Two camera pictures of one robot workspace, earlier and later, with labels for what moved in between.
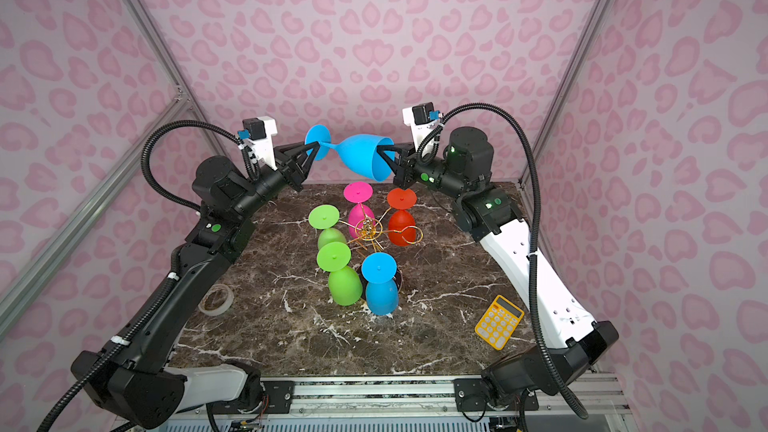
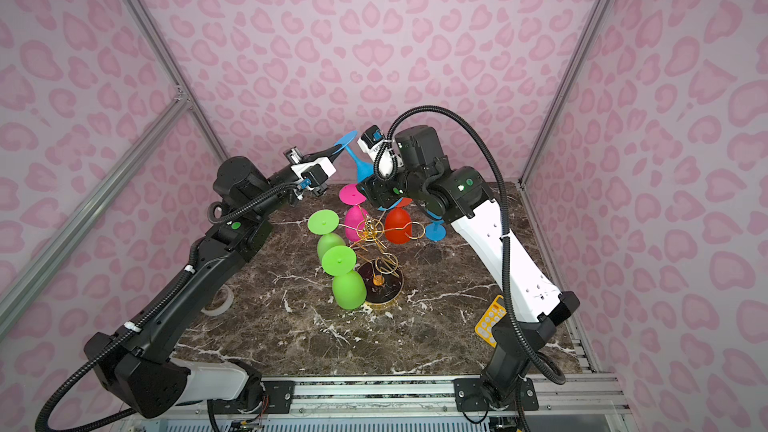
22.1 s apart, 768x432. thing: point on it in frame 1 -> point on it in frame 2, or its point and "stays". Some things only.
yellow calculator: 499,321 stays
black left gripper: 287,164 -> 330,153
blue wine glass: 359,151 -> 435,229
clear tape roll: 221,309 stays
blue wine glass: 379,270 -> 362,169
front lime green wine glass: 345,284 stays
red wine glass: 401,227 stays
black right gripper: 406,169 -> 376,188
